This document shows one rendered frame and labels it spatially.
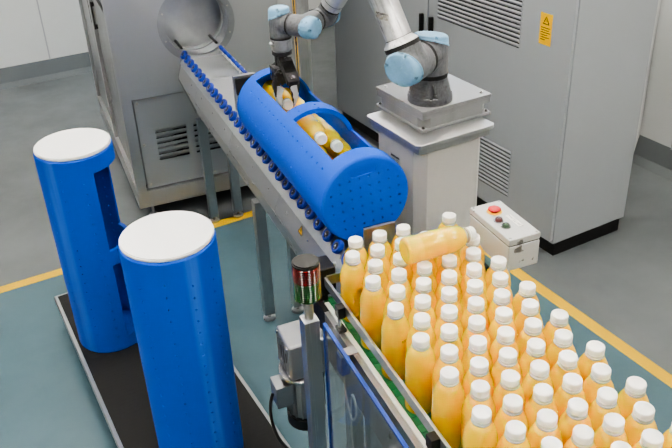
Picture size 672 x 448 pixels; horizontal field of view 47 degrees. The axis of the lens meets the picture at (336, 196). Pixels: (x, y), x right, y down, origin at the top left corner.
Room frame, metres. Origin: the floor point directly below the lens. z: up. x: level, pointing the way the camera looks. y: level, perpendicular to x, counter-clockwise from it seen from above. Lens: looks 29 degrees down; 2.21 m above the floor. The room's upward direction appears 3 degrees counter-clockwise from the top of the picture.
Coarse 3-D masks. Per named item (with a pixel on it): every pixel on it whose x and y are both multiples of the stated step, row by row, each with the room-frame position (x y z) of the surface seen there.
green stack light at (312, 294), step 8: (320, 280) 1.44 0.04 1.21; (296, 288) 1.43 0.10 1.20; (304, 288) 1.42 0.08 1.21; (312, 288) 1.42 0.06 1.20; (320, 288) 1.44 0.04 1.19; (296, 296) 1.43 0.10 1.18; (304, 296) 1.42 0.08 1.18; (312, 296) 1.42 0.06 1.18; (320, 296) 1.44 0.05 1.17; (304, 304) 1.42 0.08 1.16
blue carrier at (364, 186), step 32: (256, 96) 2.64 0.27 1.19; (256, 128) 2.54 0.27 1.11; (288, 128) 2.33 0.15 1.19; (352, 128) 2.44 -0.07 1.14; (288, 160) 2.23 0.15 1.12; (320, 160) 2.08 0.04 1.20; (352, 160) 2.00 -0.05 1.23; (384, 160) 2.03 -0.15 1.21; (320, 192) 1.99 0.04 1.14; (352, 192) 2.00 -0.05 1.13; (384, 192) 2.03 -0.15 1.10; (352, 224) 1.99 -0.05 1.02
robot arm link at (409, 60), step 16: (384, 0) 2.36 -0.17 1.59; (384, 16) 2.35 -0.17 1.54; (400, 16) 2.35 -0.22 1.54; (384, 32) 2.35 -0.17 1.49; (400, 32) 2.33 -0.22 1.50; (384, 48) 2.36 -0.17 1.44; (400, 48) 2.30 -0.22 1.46; (416, 48) 2.31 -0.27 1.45; (400, 64) 2.29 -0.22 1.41; (416, 64) 2.27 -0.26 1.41; (432, 64) 2.34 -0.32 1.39; (400, 80) 2.29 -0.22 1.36; (416, 80) 2.28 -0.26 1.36
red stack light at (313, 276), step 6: (294, 270) 1.43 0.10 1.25; (312, 270) 1.42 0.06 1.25; (318, 270) 1.43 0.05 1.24; (294, 276) 1.43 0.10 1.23; (300, 276) 1.42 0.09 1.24; (306, 276) 1.42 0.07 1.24; (312, 276) 1.42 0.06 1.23; (318, 276) 1.43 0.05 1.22; (294, 282) 1.43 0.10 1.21; (300, 282) 1.42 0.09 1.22; (306, 282) 1.42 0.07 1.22; (312, 282) 1.42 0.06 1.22
